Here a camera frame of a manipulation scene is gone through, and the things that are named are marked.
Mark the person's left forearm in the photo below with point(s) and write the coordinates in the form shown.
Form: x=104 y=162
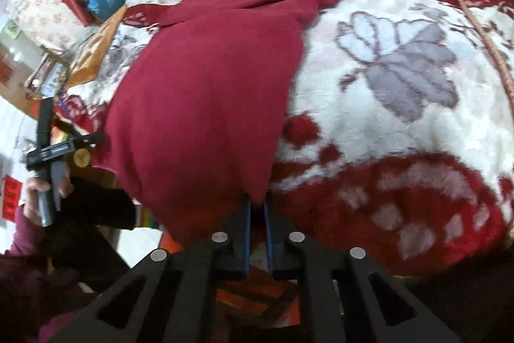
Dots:
x=24 y=238

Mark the orange checkered mat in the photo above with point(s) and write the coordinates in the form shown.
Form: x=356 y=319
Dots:
x=92 y=49

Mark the red paper decoration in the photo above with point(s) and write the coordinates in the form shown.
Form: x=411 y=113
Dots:
x=10 y=198

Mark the floral cloth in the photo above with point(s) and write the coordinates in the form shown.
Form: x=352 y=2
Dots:
x=36 y=17

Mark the black cloth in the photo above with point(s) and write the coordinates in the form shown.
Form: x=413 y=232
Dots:
x=96 y=214

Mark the blue plastic bag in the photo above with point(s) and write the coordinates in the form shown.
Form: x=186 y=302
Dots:
x=105 y=1

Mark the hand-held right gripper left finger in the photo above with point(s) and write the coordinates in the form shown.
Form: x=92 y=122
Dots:
x=245 y=246

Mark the red white floral plush blanket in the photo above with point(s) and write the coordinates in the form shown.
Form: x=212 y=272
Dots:
x=381 y=126

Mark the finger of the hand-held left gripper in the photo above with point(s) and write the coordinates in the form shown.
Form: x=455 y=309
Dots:
x=88 y=141

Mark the person's left hand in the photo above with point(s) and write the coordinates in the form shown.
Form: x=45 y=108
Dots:
x=33 y=198

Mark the dark red garment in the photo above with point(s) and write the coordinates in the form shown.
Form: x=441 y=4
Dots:
x=200 y=106

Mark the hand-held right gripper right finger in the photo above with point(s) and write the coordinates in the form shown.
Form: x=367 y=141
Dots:
x=268 y=246

